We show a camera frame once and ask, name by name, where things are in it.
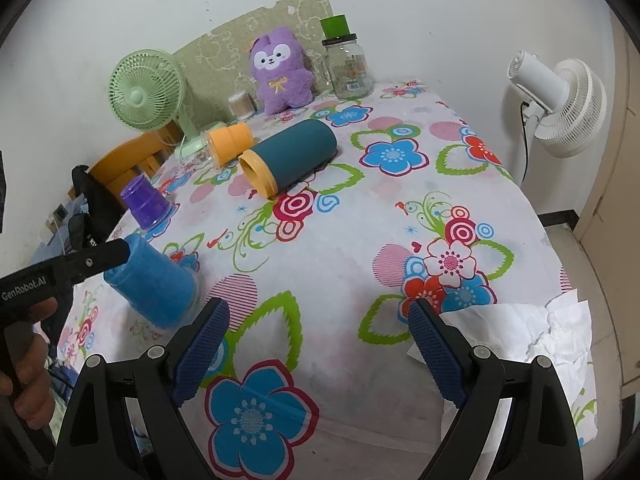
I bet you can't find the green patterned board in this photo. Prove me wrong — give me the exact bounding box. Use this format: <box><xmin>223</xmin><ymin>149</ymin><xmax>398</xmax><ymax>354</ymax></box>
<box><xmin>172</xmin><ymin>0</ymin><xmax>335</xmax><ymax>133</ymax></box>

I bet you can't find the beige door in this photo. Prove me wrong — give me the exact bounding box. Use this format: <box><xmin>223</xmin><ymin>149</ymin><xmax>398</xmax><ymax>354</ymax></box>
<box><xmin>572</xmin><ymin>10</ymin><xmax>640</xmax><ymax>246</ymax></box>

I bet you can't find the floral tablecloth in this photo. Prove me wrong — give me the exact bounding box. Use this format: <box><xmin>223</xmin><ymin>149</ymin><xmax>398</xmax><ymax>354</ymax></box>
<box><xmin>55</xmin><ymin>79</ymin><xmax>601</xmax><ymax>480</ymax></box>

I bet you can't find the wooden chair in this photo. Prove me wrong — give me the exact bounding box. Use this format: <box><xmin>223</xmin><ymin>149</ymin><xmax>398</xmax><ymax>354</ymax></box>
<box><xmin>67</xmin><ymin>127</ymin><xmax>183</xmax><ymax>201</ymax></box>

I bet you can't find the purple plush toy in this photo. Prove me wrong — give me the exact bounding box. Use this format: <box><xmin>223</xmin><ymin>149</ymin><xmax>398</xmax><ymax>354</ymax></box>
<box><xmin>248</xmin><ymin>26</ymin><xmax>316</xmax><ymax>116</ymax></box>

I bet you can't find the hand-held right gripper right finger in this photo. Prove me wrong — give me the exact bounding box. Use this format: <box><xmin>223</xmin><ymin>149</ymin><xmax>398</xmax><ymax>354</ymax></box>
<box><xmin>407</xmin><ymin>298</ymin><xmax>583</xmax><ymax>480</ymax></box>

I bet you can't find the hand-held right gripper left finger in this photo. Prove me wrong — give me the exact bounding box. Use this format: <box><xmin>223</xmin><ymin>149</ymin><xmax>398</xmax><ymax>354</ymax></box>
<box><xmin>54</xmin><ymin>298</ymin><xmax>232</xmax><ymax>480</ymax></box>

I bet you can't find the cotton swab container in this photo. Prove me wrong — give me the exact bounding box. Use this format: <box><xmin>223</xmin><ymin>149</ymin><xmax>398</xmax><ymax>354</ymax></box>
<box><xmin>228</xmin><ymin>91</ymin><xmax>257</xmax><ymax>121</ymax></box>

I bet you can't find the white standing fan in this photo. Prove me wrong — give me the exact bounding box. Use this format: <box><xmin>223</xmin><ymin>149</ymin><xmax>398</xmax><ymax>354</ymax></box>
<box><xmin>507</xmin><ymin>50</ymin><xmax>608</xmax><ymax>160</ymax></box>

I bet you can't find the orange plastic cup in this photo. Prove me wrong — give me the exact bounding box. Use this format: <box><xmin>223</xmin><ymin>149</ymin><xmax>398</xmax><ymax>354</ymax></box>
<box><xmin>201</xmin><ymin>122</ymin><xmax>255</xmax><ymax>168</ymax></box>

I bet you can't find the glass jar with green lid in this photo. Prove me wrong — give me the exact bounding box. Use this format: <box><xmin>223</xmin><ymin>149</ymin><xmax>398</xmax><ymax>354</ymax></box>
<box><xmin>316</xmin><ymin>14</ymin><xmax>373</xmax><ymax>100</ymax></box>

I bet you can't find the person's left hand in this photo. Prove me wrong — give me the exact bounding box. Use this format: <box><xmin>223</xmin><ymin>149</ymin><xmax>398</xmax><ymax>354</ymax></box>
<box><xmin>11</xmin><ymin>298</ymin><xmax>61</xmax><ymax>430</ymax></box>

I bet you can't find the green desk fan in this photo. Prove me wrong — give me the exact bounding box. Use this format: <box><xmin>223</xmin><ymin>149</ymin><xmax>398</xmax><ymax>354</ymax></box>
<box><xmin>110</xmin><ymin>49</ymin><xmax>223</xmax><ymax>160</ymax></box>

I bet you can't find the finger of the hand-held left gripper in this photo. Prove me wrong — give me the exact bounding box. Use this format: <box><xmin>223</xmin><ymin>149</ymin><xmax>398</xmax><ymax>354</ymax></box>
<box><xmin>60</xmin><ymin>238</ymin><xmax>133</xmax><ymax>285</ymax></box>

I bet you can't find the purple plastic cup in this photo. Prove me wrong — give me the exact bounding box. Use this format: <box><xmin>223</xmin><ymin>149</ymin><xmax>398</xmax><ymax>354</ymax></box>
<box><xmin>120</xmin><ymin>174</ymin><xmax>176</xmax><ymax>228</ymax></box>

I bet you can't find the black fan cable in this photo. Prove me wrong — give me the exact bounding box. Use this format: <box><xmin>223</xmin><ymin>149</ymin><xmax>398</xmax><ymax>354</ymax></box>
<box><xmin>520</xmin><ymin>102</ymin><xmax>532</xmax><ymax>183</ymax></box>

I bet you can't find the blue plastic cup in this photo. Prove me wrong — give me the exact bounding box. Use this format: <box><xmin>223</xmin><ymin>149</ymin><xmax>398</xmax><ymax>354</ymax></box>
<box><xmin>103</xmin><ymin>233</ymin><xmax>199</xmax><ymax>329</ymax></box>

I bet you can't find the black bag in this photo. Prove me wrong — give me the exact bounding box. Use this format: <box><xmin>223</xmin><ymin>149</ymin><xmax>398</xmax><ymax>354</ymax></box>
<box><xmin>71</xmin><ymin>165</ymin><xmax>123</xmax><ymax>256</ymax></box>

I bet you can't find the teal cup with yellow rim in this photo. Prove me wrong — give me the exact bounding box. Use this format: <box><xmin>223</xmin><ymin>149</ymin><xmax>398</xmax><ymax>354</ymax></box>
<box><xmin>237</xmin><ymin>120</ymin><xmax>339</xmax><ymax>200</ymax></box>

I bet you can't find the crumpled white paper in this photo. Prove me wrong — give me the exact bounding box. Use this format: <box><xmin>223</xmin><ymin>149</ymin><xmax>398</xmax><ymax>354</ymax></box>
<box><xmin>407</xmin><ymin>300</ymin><xmax>593</xmax><ymax>396</ymax></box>

